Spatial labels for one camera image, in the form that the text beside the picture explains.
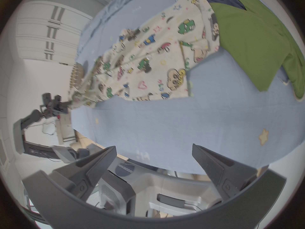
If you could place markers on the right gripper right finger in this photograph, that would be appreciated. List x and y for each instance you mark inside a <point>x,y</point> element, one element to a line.
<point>212,166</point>

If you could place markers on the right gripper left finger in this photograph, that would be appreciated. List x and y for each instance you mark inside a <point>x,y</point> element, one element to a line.
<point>95,166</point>

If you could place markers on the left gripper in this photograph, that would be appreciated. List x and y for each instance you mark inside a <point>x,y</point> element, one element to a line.
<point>62,107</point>

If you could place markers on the white printed pyjama top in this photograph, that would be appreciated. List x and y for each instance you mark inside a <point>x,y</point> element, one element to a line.
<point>154,56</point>

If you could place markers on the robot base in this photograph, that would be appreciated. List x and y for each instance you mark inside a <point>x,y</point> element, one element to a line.
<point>147,182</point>

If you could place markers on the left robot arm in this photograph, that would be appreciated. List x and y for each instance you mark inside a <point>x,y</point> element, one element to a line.
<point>19,137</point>

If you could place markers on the round woven basket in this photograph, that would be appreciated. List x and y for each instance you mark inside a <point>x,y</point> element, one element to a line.
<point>76,75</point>

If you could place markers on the white chest of drawers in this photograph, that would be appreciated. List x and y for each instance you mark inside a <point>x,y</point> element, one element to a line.
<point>64,132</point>

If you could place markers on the white wardrobe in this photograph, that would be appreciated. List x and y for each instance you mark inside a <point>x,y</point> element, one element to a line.
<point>35,32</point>

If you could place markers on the pale blue quilt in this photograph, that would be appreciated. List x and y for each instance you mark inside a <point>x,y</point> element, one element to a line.
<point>107,11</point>

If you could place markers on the green shorts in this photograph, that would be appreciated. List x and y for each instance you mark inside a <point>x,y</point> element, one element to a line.
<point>250,37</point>

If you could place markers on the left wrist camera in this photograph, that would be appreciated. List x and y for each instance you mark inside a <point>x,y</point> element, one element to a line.
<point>58,98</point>

